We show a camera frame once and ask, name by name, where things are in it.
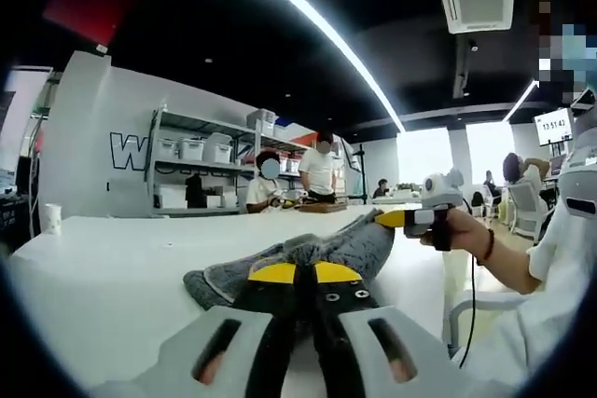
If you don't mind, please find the white grey chest device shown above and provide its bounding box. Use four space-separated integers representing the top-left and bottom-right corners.
540 103 597 250

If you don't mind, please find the person's right hand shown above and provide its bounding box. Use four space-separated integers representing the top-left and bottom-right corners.
419 206 484 259

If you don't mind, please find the red bead bracelet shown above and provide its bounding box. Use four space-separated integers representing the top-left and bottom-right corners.
479 228 496 265

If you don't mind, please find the white paper cup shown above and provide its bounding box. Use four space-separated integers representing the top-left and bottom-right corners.
44 203 63 235

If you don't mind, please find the white domed-lid storage bin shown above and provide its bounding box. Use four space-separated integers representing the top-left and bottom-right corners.
203 132 233 165

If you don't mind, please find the long ceiling light strip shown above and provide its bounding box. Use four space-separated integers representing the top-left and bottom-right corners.
218 0 407 133

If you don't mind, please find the black bag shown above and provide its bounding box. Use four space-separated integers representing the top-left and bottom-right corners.
185 173 206 209

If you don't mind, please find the black cable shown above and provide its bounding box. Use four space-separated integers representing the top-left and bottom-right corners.
459 251 478 369

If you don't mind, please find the red hanging monitor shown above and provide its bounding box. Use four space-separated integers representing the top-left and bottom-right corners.
41 0 141 52

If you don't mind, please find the wooden tray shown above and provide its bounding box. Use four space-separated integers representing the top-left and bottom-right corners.
298 201 349 213

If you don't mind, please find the wall clock screen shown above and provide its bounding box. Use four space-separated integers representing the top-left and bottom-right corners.
534 107 575 147

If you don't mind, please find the grey towel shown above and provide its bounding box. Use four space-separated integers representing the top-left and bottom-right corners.
182 211 397 310

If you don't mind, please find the white box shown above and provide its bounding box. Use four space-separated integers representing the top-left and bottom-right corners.
156 185 187 210

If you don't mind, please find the black tripod stand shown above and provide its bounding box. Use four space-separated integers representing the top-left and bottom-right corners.
349 144 370 206

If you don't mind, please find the white office chair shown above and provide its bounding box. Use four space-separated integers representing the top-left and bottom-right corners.
506 181 549 239

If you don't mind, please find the tall white storage bin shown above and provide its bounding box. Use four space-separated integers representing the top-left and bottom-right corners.
246 108 276 138

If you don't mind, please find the grey metal shelf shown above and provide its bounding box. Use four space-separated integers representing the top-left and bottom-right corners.
146 106 355 218

